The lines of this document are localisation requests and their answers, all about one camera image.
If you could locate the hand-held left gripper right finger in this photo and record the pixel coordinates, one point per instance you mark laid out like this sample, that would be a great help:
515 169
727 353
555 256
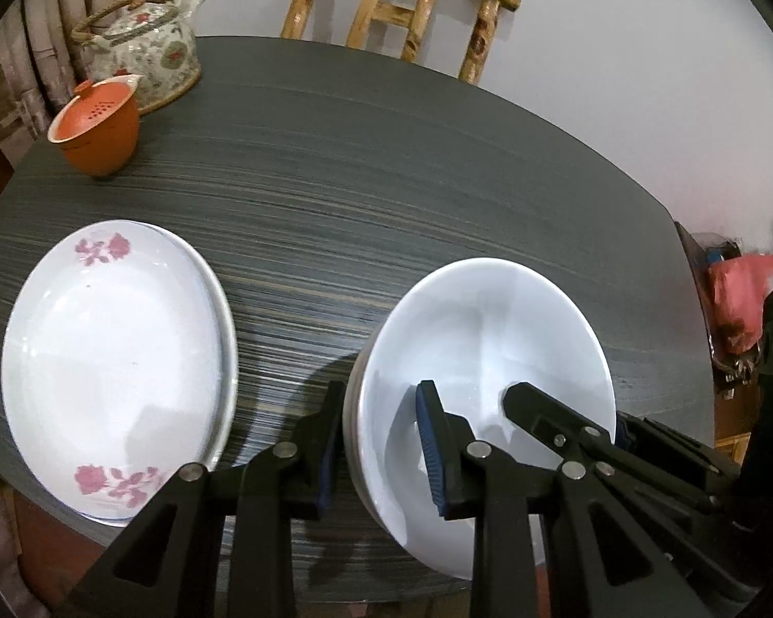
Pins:
430 457

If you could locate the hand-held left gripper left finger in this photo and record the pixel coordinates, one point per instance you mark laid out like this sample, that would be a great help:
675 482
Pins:
330 473

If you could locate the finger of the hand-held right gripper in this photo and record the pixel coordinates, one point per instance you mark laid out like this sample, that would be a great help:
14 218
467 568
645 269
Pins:
626 434
541 409

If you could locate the large white floral plate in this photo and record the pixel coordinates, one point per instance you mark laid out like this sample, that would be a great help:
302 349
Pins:
233 360

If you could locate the small deep white floral plate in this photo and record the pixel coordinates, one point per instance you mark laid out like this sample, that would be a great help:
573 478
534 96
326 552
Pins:
103 367

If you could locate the red plastic bag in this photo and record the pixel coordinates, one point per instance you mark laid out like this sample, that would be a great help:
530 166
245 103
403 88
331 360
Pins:
741 302

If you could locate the bamboo wooden chair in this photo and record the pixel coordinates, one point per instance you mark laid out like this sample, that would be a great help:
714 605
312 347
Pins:
480 45

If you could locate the orange lidded tea cup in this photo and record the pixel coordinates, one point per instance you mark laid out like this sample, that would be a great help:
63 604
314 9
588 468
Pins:
100 141

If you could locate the floral ceramic teapot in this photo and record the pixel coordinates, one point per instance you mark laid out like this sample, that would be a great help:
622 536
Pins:
148 51

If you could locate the beige patterned curtain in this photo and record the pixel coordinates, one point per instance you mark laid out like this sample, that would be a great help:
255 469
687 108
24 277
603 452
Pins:
45 58

